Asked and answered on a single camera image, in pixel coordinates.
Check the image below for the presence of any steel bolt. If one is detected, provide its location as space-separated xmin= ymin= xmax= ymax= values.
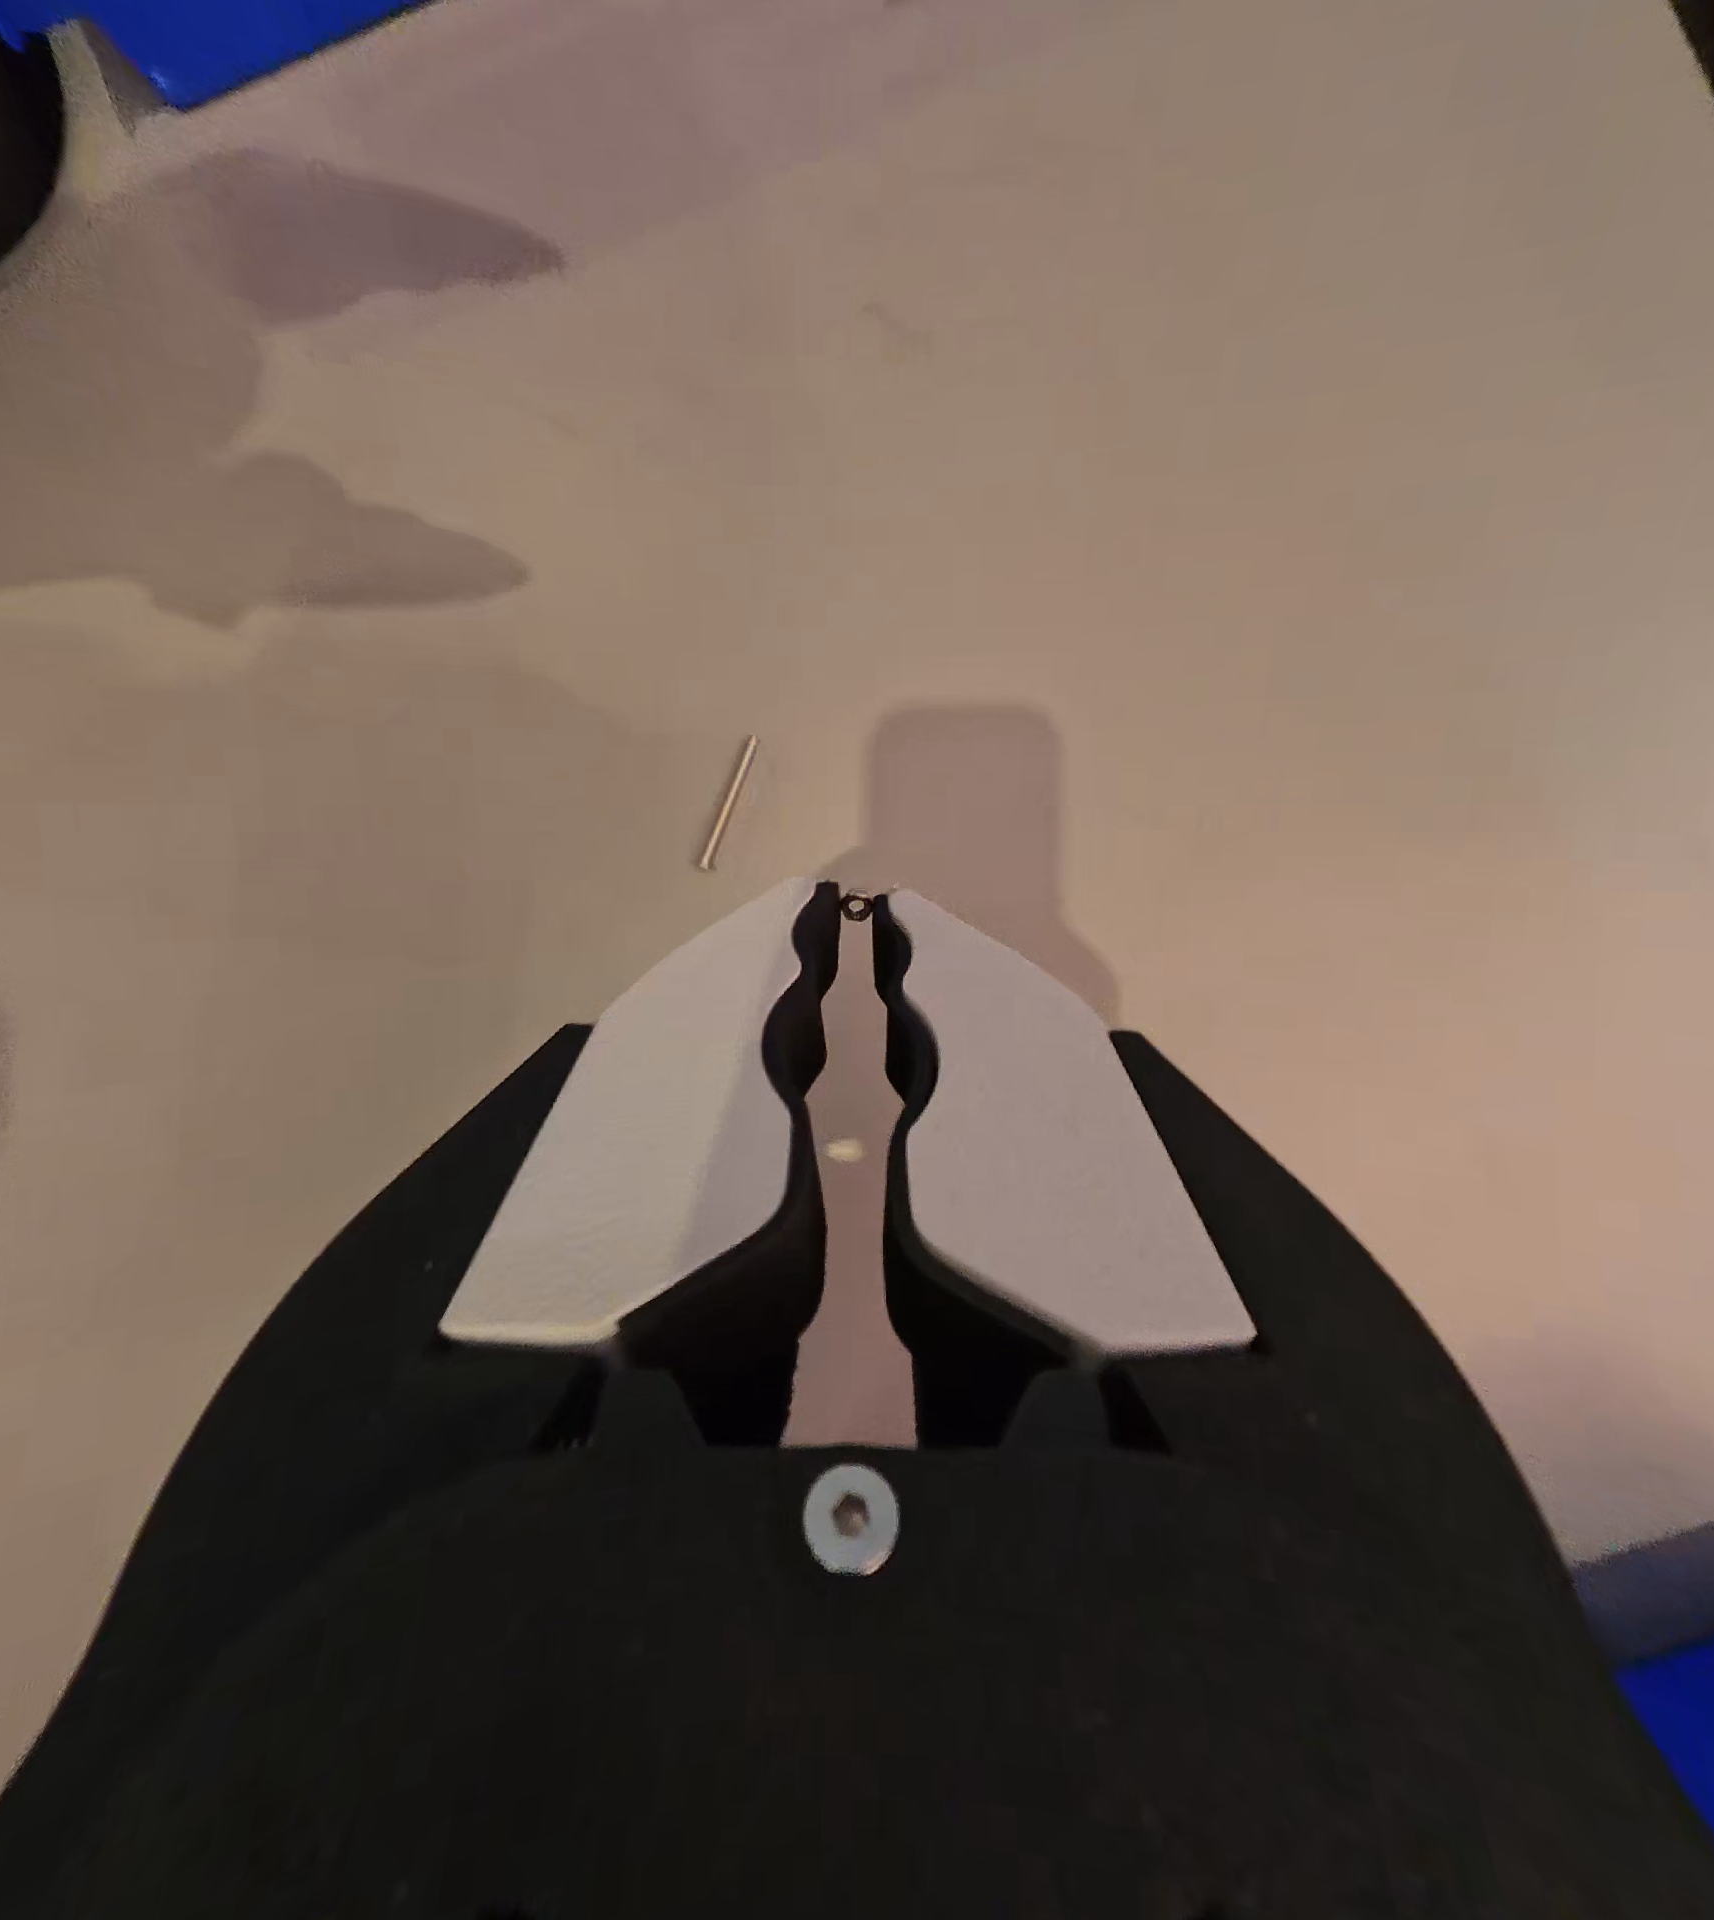
xmin=693 ymin=734 xmax=764 ymax=875

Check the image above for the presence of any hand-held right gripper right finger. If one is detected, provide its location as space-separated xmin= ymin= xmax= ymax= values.
xmin=869 ymin=884 xmax=1260 ymax=1449

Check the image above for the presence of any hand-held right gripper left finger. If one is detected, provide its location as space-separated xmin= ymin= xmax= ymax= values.
xmin=437 ymin=878 xmax=843 ymax=1449

